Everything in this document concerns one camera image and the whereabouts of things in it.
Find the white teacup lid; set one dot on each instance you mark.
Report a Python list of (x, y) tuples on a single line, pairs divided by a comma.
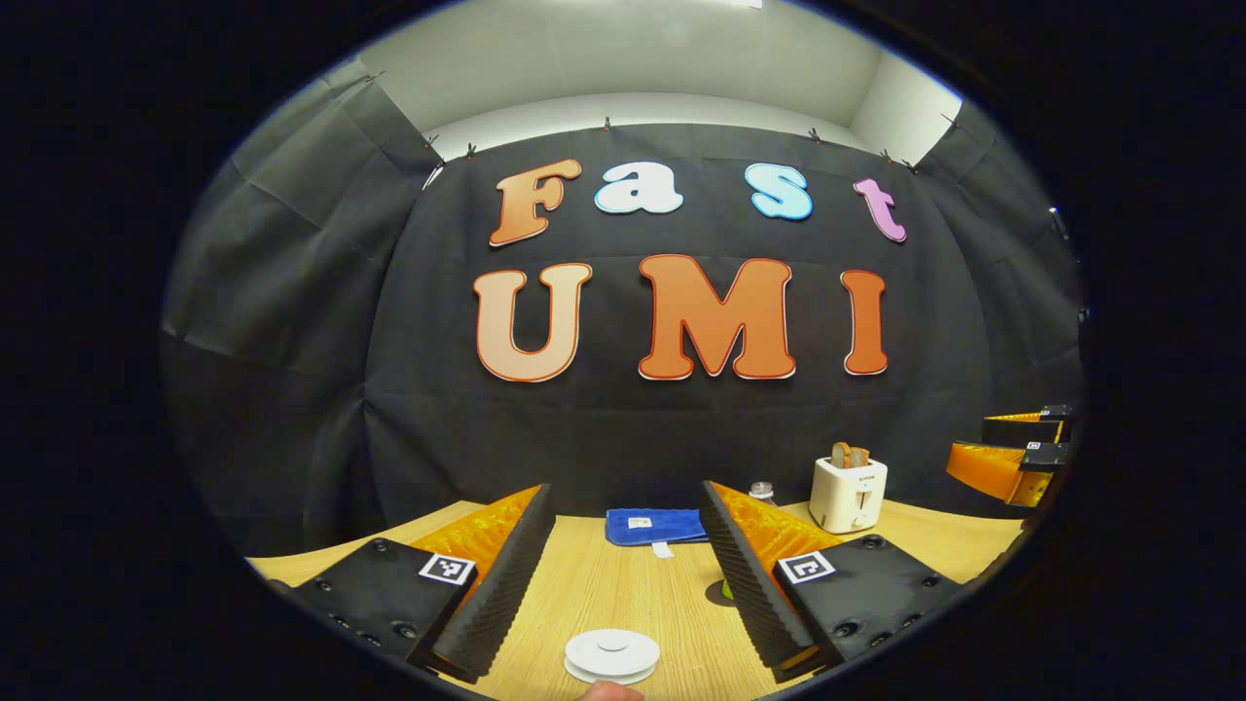
[(613, 647)]

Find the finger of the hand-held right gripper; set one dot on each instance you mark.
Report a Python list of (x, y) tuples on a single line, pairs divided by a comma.
[(1012, 430), (983, 467)]

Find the toast slice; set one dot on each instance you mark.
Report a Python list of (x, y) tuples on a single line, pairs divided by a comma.
[(840, 454), (861, 457)]

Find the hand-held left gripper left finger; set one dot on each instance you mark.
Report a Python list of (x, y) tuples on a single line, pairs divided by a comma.
[(511, 584)]

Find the clear water bottle green drink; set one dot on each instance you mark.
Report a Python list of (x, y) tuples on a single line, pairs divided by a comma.
[(762, 493)]

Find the white toaster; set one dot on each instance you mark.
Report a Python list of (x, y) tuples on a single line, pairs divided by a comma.
[(847, 501)]

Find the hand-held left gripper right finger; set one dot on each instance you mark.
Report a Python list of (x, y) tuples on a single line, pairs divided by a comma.
[(750, 589)]

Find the round brown coaster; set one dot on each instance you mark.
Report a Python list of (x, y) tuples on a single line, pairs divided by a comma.
[(713, 597)]

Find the blue folded towel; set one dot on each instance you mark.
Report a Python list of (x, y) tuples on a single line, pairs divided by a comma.
[(652, 526)]

